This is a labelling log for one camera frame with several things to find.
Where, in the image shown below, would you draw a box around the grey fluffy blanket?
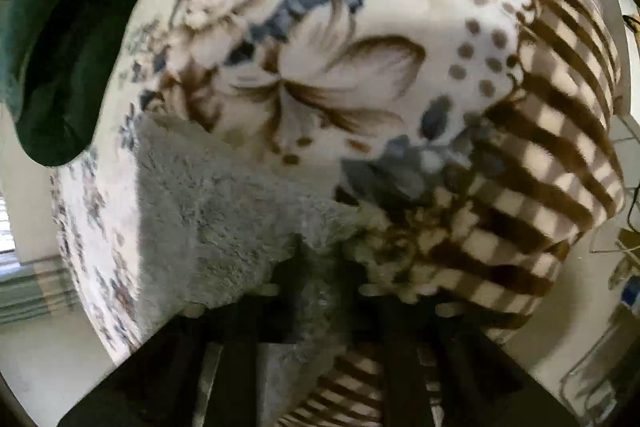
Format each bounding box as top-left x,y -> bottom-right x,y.
134,114 -> 372,427

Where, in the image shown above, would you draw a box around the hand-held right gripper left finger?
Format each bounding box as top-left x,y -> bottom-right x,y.
60,237 -> 309,427

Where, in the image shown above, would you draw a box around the brown floral fleece blanket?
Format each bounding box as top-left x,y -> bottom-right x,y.
140,0 -> 627,427

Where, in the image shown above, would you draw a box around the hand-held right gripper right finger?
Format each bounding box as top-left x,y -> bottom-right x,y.
344,249 -> 582,427

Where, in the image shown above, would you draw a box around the white floral bed sheet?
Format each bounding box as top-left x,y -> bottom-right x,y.
49,0 -> 173,358

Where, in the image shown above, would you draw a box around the dark green pants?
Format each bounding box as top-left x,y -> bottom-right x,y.
0,0 -> 222,168

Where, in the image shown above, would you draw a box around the green striped curtain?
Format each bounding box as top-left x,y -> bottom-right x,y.
0,194 -> 82,325

